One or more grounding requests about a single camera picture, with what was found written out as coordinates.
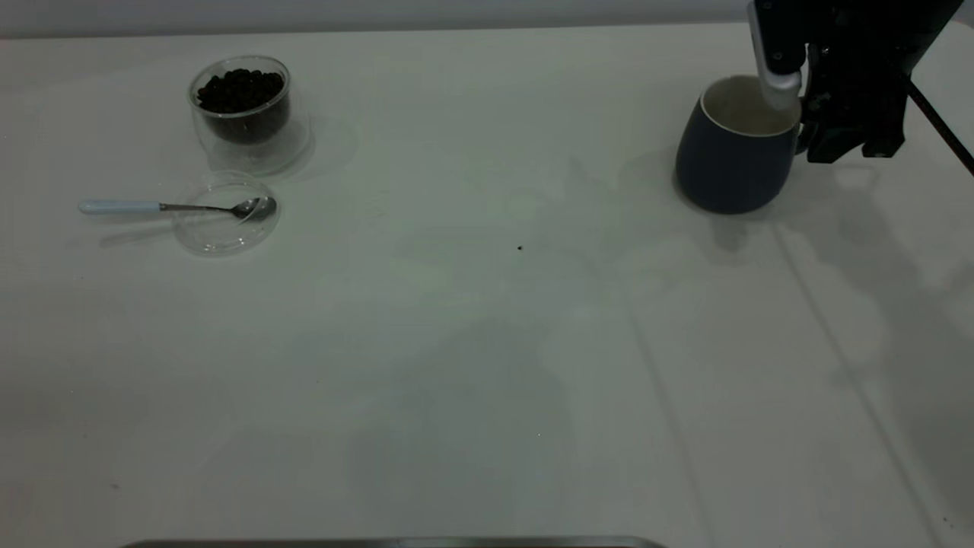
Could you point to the double-walled clear glass bowl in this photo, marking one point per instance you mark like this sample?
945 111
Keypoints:
259 156

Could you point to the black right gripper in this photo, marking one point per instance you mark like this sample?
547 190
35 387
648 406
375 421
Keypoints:
875 34

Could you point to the shallow clear glass dish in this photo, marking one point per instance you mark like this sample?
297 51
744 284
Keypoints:
221 236

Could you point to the dark grey ceramic mug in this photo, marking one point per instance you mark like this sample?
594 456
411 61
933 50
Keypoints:
723 171

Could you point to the heap of dark coffee beans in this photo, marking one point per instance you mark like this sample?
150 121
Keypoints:
240 91

